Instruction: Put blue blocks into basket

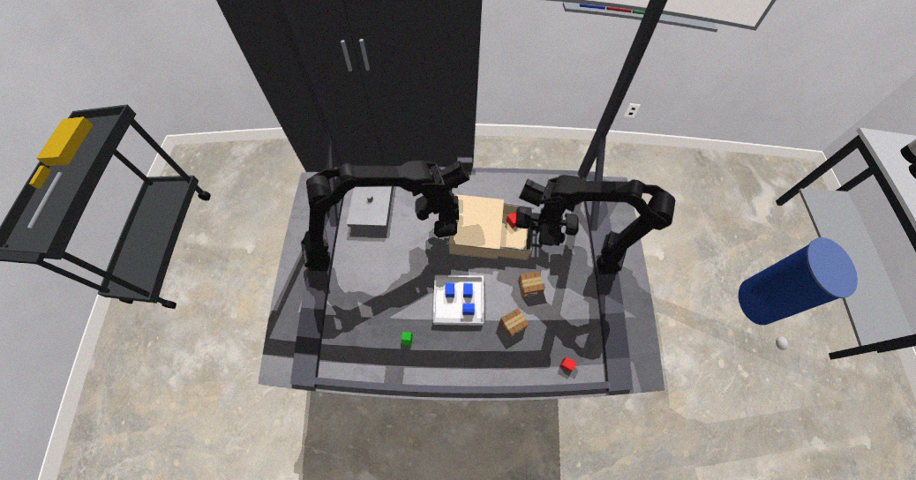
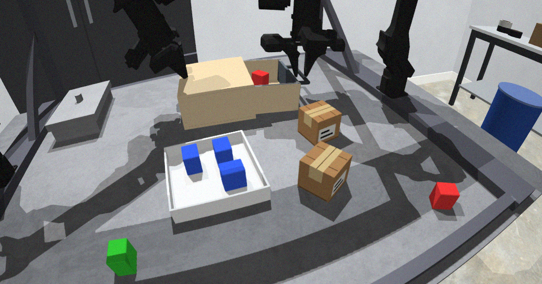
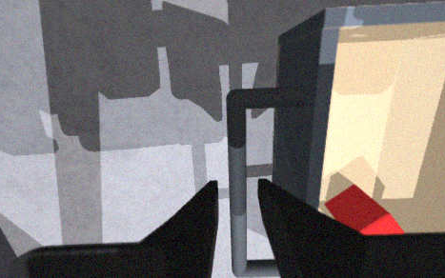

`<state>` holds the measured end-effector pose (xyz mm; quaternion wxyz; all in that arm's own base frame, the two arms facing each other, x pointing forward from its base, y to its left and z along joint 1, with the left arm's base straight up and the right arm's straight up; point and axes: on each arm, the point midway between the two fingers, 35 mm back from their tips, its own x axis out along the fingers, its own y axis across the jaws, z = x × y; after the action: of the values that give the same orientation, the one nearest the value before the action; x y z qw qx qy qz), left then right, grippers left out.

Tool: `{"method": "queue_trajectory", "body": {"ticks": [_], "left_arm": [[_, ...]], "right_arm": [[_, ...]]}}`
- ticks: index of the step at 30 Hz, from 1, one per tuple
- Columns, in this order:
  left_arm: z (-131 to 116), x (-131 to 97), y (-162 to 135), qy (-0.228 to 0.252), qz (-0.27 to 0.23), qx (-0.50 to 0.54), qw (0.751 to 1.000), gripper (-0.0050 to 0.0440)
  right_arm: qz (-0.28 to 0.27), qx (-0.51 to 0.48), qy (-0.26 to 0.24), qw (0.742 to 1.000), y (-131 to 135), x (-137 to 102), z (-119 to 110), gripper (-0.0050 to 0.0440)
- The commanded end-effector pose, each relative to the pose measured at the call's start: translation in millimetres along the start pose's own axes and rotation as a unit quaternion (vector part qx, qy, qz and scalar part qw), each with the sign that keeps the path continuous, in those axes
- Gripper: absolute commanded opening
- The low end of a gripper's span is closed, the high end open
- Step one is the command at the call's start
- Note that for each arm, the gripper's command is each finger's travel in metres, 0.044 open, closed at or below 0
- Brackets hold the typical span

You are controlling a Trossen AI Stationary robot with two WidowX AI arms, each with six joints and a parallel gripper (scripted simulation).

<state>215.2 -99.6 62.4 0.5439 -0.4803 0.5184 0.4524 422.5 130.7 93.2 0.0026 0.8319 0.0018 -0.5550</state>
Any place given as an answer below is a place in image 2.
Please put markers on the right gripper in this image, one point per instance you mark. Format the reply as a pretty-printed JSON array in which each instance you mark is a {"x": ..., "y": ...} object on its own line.
[{"x": 167, "y": 53}]

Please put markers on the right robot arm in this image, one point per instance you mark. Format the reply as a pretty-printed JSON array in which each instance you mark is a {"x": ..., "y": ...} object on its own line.
[{"x": 138, "y": 11}]

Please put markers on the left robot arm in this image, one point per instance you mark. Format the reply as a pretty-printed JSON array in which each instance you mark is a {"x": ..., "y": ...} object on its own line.
[{"x": 393, "y": 44}]

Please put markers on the white open-top tray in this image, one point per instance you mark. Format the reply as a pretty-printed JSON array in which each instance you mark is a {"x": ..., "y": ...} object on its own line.
[{"x": 200, "y": 195}]

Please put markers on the green block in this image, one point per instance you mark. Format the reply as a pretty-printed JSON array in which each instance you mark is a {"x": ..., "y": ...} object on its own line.
[{"x": 122, "y": 257}]

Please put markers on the red block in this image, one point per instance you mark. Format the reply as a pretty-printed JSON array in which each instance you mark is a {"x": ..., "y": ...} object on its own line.
[
  {"x": 260, "y": 77},
  {"x": 444, "y": 196}
]

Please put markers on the blue block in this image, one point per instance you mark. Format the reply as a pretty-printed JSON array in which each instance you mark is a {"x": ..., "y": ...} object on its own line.
[
  {"x": 233, "y": 175},
  {"x": 222, "y": 150},
  {"x": 191, "y": 159}
]

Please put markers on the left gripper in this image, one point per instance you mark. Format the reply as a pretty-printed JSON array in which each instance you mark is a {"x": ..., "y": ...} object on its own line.
[{"x": 276, "y": 43}]

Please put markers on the brown cardboard box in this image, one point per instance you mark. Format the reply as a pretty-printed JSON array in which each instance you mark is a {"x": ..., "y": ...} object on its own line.
[
  {"x": 323, "y": 170},
  {"x": 319, "y": 122}
]

